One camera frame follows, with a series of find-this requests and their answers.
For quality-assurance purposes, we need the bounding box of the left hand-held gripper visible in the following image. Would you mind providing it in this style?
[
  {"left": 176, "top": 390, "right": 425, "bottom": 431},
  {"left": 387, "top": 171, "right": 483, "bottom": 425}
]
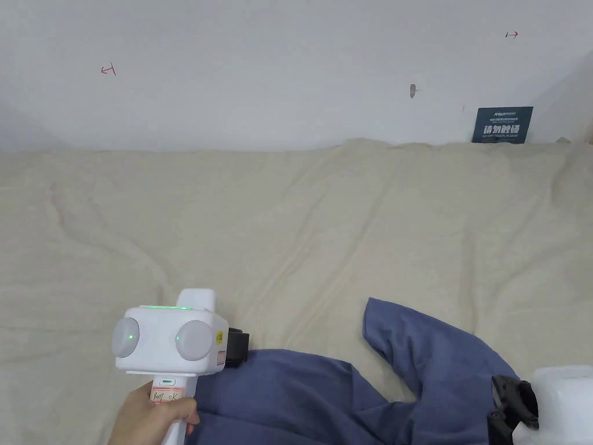
[{"left": 111, "top": 288, "right": 251, "bottom": 445}]

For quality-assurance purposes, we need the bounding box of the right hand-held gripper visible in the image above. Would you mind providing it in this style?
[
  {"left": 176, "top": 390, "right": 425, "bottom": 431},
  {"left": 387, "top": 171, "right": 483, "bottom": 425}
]
[{"left": 486, "top": 365, "right": 593, "bottom": 445}]

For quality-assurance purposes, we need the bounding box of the dark blue shirt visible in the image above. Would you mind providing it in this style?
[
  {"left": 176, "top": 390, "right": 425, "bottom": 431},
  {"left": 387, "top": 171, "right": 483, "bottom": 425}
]
[{"left": 187, "top": 297, "right": 533, "bottom": 445}]

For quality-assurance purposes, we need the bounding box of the person's left hand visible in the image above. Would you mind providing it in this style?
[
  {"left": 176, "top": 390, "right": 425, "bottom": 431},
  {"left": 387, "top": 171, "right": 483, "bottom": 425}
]
[{"left": 107, "top": 384, "right": 201, "bottom": 445}]

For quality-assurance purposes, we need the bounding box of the bed with beige sheet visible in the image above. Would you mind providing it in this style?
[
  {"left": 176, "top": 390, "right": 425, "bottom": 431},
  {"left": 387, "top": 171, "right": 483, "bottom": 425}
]
[{"left": 0, "top": 138, "right": 593, "bottom": 445}]

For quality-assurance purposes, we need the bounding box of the dark sign card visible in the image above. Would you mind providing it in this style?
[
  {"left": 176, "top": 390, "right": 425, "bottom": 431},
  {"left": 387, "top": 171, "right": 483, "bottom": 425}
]
[{"left": 471, "top": 106, "right": 534, "bottom": 144}]

